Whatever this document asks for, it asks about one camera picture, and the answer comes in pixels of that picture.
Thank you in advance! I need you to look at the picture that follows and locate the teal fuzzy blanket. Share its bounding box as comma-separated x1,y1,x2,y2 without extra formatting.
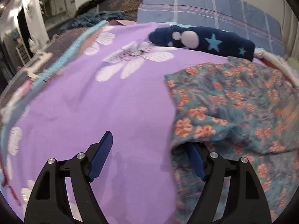
58,11,126,34

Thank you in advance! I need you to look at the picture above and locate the green pillow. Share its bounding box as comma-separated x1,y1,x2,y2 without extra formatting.
287,58,299,73

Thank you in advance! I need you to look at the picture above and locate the white ladder shelf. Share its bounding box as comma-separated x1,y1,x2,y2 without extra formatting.
16,42,31,66

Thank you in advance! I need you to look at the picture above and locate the white cat figurine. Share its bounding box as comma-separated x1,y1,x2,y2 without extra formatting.
28,36,40,54

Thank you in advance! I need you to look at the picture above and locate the black garment on headboard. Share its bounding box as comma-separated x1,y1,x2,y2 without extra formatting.
75,0,106,17

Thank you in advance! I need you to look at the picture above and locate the blue plaid pillow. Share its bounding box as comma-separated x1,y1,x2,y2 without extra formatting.
137,0,284,57

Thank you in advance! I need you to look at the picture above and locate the purple floral bedsheet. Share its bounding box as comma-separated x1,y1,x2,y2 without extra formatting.
1,23,243,223

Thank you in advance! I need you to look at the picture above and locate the teal floral shirt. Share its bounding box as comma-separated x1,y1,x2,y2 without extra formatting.
165,57,298,223

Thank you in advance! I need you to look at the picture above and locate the navy star fleece garment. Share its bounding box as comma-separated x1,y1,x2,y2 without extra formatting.
149,25,255,61

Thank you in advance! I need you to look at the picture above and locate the dark patterned quilt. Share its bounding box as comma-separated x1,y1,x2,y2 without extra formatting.
1,28,88,106

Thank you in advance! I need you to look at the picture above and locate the folded beige garment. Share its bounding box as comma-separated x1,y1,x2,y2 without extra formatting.
254,49,298,88

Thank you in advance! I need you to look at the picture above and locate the dark floral pillow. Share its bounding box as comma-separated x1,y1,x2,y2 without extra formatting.
98,0,142,22

